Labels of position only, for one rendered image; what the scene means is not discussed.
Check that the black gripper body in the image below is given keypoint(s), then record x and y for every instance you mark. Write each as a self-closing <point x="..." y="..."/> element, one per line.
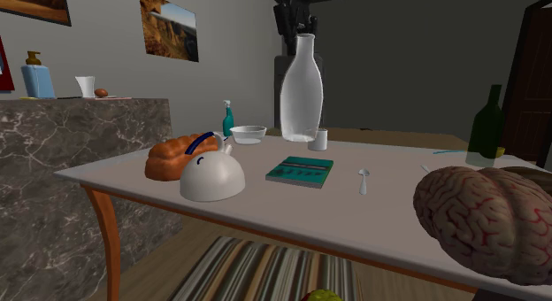
<point x="289" y="19"/>

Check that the tall clear glass bottle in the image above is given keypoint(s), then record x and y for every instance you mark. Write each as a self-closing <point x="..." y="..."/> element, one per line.
<point x="302" y="93"/>

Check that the teal spray bottle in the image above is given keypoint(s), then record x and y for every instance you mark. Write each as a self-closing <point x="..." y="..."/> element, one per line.
<point x="227" y="121"/>

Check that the clear glass bowl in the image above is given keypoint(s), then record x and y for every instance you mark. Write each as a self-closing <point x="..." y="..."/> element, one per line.
<point x="248" y="134"/>

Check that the small grey cup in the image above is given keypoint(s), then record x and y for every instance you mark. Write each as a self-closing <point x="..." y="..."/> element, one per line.
<point x="319" y="141"/>

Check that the green book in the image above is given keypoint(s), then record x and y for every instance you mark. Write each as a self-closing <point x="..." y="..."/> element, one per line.
<point x="302" y="171"/>

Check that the silver spoon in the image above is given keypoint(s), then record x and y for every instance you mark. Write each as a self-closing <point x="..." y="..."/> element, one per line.
<point x="363" y="181"/>

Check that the brown bread loaf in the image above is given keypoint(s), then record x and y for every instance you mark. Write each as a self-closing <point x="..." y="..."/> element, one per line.
<point x="166" y="160"/>

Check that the pink flat board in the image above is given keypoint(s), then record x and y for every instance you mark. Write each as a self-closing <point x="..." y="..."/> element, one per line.
<point x="113" y="97"/>

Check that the white table with wooden legs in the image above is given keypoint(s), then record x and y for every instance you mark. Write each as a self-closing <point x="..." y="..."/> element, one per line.
<point x="310" y="213"/>

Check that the small white utensil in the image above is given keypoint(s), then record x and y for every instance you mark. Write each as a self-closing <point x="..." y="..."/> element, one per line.
<point x="425" y="168"/>

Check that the brown egg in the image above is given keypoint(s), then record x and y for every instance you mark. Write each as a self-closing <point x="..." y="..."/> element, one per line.
<point x="101" y="93"/>

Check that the cyan pen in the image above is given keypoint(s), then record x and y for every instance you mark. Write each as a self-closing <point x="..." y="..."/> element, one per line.
<point x="448" y="152"/>

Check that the white cup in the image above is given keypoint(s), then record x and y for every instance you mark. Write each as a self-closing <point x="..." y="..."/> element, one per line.
<point x="86" y="86"/>

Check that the dark green wine bottle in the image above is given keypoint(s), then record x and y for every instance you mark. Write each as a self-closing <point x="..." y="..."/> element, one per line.
<point x="486" y="131"/>

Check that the dark brown door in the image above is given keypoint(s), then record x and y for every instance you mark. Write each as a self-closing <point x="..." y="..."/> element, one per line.
<point x="528" y="88"/>

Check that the small yellow object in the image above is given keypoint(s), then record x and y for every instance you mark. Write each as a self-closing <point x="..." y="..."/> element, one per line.
<point x="501" y="152"/>

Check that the striped rug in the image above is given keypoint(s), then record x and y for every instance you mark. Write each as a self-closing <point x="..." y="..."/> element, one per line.
<point x="258" y="274"/>

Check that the blue soap dispenser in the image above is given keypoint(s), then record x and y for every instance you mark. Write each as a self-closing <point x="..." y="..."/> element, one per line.
<point x="38" y="81"/>

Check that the marble counter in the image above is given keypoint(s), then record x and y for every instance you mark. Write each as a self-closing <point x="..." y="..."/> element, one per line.
<point x="64" y="162"/>

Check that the green and red apple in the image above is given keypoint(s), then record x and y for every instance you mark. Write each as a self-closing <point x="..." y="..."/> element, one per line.
<point x="321" y="296"/>

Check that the pink brain model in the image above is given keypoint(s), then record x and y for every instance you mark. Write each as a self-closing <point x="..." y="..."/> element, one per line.
<point x="487" y="218"/>

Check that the canyon landscape wall picture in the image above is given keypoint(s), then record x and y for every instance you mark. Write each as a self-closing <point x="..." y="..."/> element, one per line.
<point x="170" y="28"/>

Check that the desert landscape wall picture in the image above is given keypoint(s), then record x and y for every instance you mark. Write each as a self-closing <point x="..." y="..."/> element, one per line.
<point x="34" y="2"/>

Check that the red wall picture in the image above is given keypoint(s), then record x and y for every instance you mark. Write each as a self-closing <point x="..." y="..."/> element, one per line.
<point x="5" y="71"/>

